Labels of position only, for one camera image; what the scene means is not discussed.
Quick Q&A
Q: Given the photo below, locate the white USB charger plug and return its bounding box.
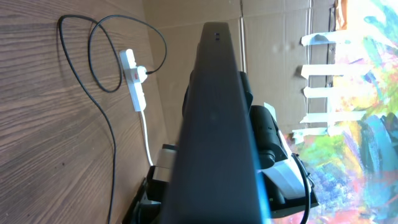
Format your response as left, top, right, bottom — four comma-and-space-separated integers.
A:
129, 66, 148, 83

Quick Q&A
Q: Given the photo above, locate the white power strip cord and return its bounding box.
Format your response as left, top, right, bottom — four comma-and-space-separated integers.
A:
139, 110, 155, 167

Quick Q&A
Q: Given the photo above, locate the blue Galaxy smartphone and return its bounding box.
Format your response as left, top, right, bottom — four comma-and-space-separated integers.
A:
160, 22, 271, 223

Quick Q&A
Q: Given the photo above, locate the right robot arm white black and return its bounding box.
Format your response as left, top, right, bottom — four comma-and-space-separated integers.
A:
162, 70, 318, 223

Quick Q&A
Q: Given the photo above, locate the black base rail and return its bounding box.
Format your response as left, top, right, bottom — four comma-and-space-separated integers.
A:
121, 142, 178, 224

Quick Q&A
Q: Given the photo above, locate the black USB charging cable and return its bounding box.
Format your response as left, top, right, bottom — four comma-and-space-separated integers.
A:
57, 14, 168, 224

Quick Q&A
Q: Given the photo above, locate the white power strip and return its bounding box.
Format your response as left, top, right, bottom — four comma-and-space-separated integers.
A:
119, 49, 146, 112

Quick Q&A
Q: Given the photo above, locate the cardboard backdrop panel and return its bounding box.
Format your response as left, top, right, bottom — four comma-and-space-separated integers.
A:
142, 0, 334, 149

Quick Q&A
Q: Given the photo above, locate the colourful painted poster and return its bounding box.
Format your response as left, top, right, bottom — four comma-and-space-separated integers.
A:
289, 1, 397, 223

